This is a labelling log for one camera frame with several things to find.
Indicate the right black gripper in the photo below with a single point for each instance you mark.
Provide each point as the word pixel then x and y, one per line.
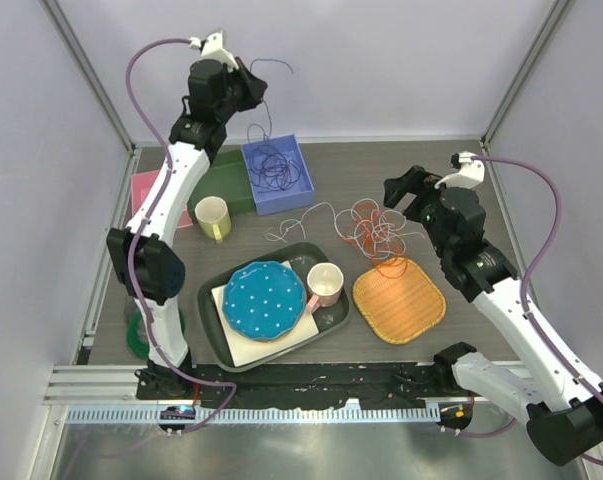
pixel 416 180

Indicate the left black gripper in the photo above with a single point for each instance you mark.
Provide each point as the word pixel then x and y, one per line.
pixel 254 86

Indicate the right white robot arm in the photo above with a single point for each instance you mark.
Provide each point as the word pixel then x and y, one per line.
pixel 561 404

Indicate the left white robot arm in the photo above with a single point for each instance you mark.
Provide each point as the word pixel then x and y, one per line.
pixel 141 252

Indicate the green plastic box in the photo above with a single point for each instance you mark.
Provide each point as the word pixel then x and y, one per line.
pixel 226 178

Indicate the blue plastic box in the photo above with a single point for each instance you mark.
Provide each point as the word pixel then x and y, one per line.
pixel 279 177

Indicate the orange woven basket tray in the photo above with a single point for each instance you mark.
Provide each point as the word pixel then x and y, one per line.
pixel 398 300

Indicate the pink mug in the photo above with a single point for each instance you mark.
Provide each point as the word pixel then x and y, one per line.
pixel 325 283

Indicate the yellow mug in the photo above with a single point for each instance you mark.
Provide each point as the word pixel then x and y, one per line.
pixel 212 214

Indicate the pink plastic box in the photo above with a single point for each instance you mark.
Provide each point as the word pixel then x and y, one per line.
pixel 141 184

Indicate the blue polka dot plate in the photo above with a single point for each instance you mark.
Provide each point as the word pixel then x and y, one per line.
pixel 263 300

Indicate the white paper napkin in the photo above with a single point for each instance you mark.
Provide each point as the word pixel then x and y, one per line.
pixel 262 311

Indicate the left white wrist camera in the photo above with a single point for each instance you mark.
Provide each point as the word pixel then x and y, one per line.
pixel 213 48

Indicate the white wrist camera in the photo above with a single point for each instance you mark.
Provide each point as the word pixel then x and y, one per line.
pixel 469 172
pixel 213 48

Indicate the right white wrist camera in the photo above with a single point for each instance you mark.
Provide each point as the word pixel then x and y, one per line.
pixel 469 172

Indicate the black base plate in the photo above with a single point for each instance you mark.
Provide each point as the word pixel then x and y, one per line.
pixel 306 386

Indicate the slotted cable duct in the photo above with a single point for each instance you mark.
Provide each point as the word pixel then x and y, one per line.
pixel 165 414

